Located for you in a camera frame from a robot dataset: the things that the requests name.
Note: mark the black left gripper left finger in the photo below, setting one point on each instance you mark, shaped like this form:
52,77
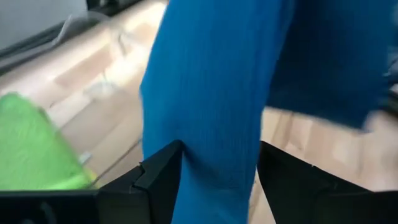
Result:
118,205

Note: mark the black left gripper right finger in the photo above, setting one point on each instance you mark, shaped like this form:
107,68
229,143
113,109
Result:
311,199

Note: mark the green microfiber towel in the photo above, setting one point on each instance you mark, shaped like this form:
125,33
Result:
34,149

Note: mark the blue microfiber towel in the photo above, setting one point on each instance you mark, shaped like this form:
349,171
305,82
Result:
211,93

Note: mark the clear plastic bin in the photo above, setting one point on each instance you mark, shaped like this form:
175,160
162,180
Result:
93,90

